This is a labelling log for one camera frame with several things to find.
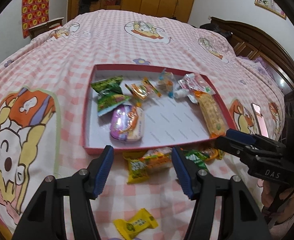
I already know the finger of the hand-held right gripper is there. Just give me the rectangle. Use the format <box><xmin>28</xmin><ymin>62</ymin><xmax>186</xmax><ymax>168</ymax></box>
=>
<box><xmin>226</xmin><ymin>129</ymin><xmax>285</xmax><ymax>153</ymax></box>
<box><xmin>215</xmin><ymin>136</ymin><xmax>258</xmax><ymax>161</ymax></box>

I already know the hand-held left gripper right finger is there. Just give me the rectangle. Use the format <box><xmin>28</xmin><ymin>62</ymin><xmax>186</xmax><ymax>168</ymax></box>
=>
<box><xmin>171</xmin><ymin>146</ymin><xmax>266</xmax><ymax>240</ymax></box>

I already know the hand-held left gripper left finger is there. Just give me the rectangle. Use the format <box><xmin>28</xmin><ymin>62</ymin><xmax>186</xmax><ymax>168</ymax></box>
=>
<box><xmin>12</xmin><ymin>145</ymin><xmax>114</xmax><ymax>240</ymax></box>

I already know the small orange snack packet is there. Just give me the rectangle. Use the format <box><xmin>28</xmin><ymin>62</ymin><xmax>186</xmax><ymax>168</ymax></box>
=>
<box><xmin>202</xmin><ymin>147</ymin><xmax>226</xmax><ymax>161</ymax></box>

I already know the green pea snack packet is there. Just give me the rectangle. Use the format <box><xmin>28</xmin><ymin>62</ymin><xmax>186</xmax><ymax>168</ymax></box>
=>
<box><xmin>91</xmin><ymin>76</ymin><xmax>124</xmax><ymax>96</ymax></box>
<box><xmin>182</xmin><ymin>150</ymin><xmax>210</xmax><ymax>171</ymax></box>
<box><xmin>97</xmin><ymin>92</ymin><xmax>132</xmax><ymax>117</ymax></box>

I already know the orange yellow snack packet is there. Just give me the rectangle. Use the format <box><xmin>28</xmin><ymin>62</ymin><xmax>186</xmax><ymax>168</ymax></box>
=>
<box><xmin>139</xmin><ymin>149</ymin><xmax>174</xmax><ymax>175</ymax></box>

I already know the yellow green snack packet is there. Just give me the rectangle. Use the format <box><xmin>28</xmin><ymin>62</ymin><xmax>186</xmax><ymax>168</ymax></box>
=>
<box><xmin>123</xmin><ymin>152</ymin><xmax>150</xmax><ymax>184</ymax></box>

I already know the yellow corn snack bar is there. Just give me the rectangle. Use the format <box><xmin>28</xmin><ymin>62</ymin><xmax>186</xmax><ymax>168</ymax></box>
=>
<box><xmin>193</xmin><ymin>91</ymin><xmax>226</xmax><ymax>138</ymax></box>

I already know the red cardboard box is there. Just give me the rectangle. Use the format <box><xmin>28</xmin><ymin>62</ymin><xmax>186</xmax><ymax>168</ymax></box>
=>
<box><xmin>83</xmin><ymin>64</ymin><xmax>237</xmax><ymax>155</ymax></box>

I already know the purple candy tin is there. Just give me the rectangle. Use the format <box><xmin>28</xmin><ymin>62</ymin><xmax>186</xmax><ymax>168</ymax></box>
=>
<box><xmin>110</xmin><ymin>105</ymin><xmax>146</xmax><ymax>143</ymax></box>

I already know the yellow candy packet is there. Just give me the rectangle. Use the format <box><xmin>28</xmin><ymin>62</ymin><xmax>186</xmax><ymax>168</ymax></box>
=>
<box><xmin>114</xmin><ymin>208</ymin><xmax>159</xmax><ymax>238</ymax></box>

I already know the pink jelly pouch white cap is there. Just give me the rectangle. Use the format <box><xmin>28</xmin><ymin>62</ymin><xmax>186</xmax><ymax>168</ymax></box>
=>
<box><xmin>175</xmin><ymin>73</ymin><xmax>212</xmax><ymax>99</ymax></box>

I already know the orange foil snack packet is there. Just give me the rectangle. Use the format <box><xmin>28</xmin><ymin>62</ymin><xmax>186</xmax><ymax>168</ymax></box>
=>
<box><xmin>125</xmin><ymin>77</ymin><xmax>162</xmax><ymax>103</ymax></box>

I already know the clear rainbow candy packet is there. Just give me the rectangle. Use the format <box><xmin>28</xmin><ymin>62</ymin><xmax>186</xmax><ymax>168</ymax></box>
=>
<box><xmin>157</xmin><ymin>70</ymin><xmax>176</xmax><ymax>98</ymax></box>

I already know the pink phone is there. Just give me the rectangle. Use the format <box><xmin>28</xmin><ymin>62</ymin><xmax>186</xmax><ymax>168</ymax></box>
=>
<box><xmin>251</xmin><ymin>102</ymin><xmax>270</xmax><ymax>138</ymax></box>

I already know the purple pillow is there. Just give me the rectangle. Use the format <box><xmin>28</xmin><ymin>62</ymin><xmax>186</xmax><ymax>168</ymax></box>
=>
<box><xmin>237</xmin><ymin>56</ymin><xmax>285</xmax><ymax>88</ymax></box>

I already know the wooden headboard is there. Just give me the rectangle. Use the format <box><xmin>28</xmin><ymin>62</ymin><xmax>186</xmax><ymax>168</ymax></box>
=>
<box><xmin>210</xmin><ymin>17</ymin><xmax>294</xmax><ymax>93</ymax></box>

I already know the dark cloth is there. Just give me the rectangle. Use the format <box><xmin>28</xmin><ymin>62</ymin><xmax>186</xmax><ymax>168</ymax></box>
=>
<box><xmin>199</xmin><ymin>22</ymin><xmax>233</xmax><ymax>40</ymax></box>

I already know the pink checked printed blanket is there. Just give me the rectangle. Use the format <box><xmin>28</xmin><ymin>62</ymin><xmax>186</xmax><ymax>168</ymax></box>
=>
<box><xmin>0</xmin><ymin>9</ymin><xmax>294</xmax><ymax>240</ymax></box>

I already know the wooden stool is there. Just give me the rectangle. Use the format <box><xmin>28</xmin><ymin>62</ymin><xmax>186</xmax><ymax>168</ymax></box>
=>
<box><xmin>28</xmin><ymin>17</ymin><xmax>65</xmax><ymax>40</ymax></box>

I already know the framed wall picture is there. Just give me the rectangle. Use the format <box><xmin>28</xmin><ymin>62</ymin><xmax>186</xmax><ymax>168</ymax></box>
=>
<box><xmin>254</xmin><ymin>0</ymin><xmax>287</xmax><ymax>20</ymax></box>

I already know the red yellow wall poster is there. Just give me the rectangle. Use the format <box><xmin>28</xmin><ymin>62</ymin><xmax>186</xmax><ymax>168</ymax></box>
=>
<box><xmin>21</xmin><ymin>0</ymin><xmax>50</xmax><ymax>39</ymax></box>

